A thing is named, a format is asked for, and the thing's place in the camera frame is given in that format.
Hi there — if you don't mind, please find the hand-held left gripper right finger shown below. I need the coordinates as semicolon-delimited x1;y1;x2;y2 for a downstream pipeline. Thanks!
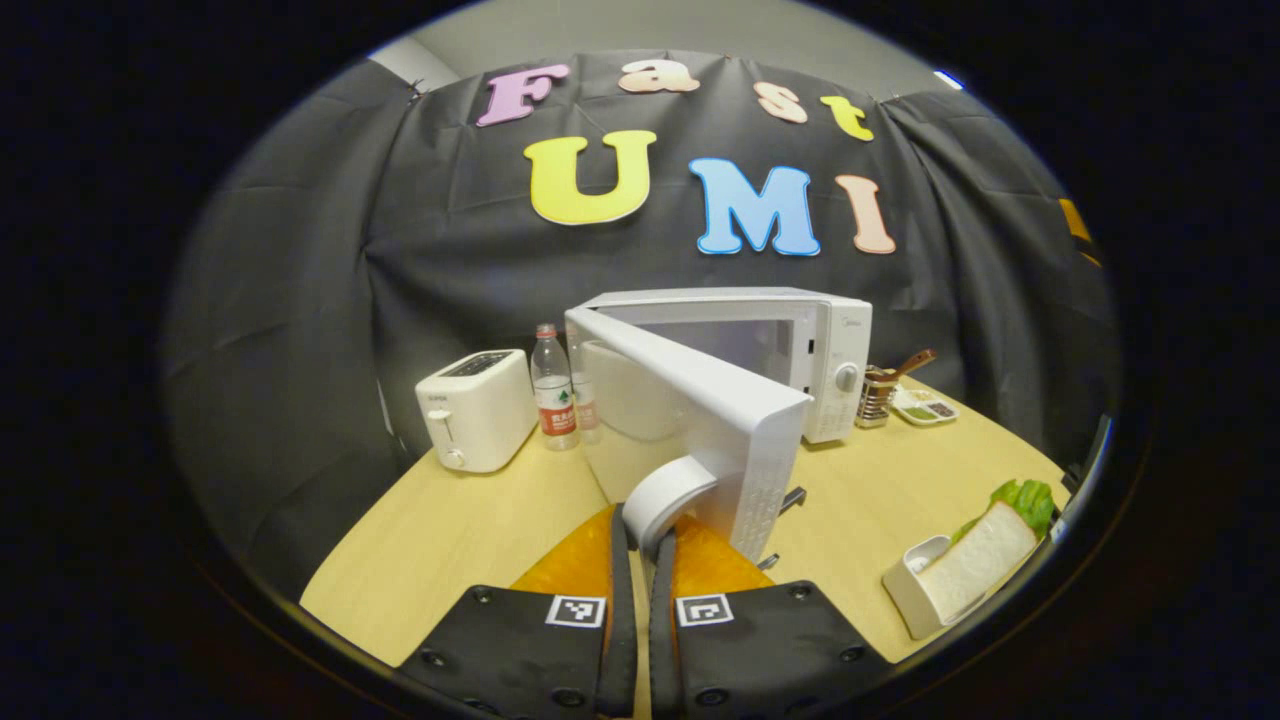
648;515;891;720

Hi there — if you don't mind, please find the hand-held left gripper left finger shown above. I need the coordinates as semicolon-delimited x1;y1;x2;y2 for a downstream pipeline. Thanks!
395;503;638;720

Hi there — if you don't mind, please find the lettuce bread sandwich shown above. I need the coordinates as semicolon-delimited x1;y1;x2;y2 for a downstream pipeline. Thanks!
918;478;1057;623

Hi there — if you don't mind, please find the white microwave oven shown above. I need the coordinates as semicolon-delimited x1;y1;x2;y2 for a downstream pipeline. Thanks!
565;287;874;573

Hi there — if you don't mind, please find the white divided bean dish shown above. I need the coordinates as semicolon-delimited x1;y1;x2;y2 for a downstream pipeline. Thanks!
890;385;959;427

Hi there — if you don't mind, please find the white toaster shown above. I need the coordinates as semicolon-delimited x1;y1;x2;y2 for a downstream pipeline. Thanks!
415;349;538;474

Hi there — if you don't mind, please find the clear red-label water bottle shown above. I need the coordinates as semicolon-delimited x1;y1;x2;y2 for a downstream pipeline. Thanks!
530;323;579;452

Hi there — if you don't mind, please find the metal wire basket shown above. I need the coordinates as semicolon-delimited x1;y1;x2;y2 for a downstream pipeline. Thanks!
855;365;898;429

